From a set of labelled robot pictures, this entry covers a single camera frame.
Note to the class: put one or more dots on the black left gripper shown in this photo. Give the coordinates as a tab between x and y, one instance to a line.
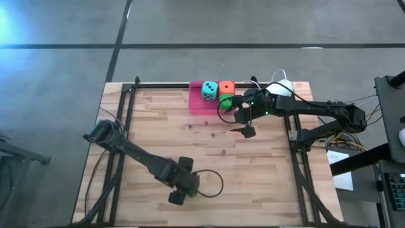
183	182

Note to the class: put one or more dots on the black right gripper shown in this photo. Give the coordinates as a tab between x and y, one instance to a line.
259	104

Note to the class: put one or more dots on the orange foam die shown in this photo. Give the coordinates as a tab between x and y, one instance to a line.
226	86

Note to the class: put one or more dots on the teal foam die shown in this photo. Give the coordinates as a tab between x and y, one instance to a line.
209	92

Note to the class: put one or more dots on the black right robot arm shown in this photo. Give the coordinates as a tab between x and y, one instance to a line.
316	107

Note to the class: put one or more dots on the pink plastic tray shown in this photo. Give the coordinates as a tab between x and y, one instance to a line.
196	104

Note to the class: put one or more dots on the white paper sheet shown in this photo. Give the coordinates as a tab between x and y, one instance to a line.
343	180

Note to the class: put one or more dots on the black metal beam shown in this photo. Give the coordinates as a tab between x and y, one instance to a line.
357	160

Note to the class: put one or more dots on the dark grey cart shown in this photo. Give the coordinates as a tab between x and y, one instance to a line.
390	120

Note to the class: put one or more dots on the black cart pole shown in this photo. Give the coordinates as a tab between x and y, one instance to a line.
398	79

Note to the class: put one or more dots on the small white device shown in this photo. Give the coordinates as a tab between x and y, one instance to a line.
402	136

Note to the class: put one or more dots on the grey metal stand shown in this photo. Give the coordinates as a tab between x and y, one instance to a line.
22	153

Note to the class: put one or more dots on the computer keyboard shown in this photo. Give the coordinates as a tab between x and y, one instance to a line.
397	191

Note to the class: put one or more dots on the white camera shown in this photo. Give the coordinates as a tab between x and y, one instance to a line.
283	87

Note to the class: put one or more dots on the black aluminium table frame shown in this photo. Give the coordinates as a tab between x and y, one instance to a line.
158	85

